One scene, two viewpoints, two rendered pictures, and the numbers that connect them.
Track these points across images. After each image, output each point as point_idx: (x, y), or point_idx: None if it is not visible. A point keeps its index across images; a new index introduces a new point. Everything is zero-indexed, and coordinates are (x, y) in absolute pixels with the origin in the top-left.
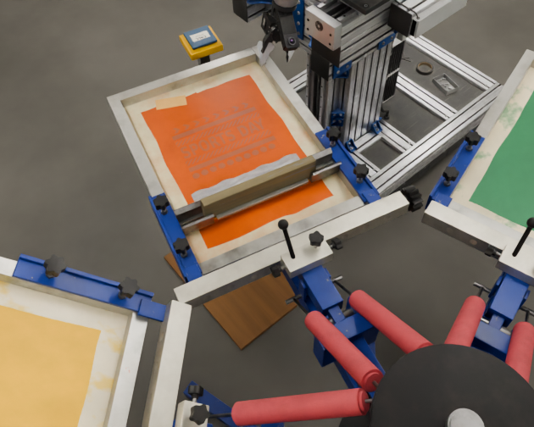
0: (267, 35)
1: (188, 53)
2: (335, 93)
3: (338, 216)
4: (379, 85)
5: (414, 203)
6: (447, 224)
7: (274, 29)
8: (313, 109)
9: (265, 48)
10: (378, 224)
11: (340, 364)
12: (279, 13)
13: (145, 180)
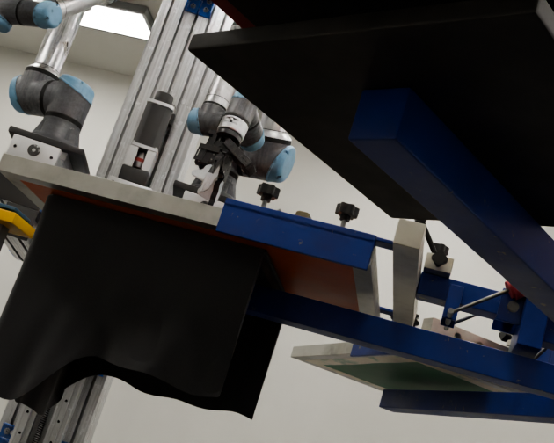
0: (219, 156)
1: (3, 214)
2: (75, 406)
3: (379, 306)
4: (92, 433)
5: (418, 315)
6: (455, 328)
7: (226, 152)
8: (25, 442)
9: (215, 169)
10: (413, 318)
11: (540, 363)
12: (231, 140)
13: (188, 199)
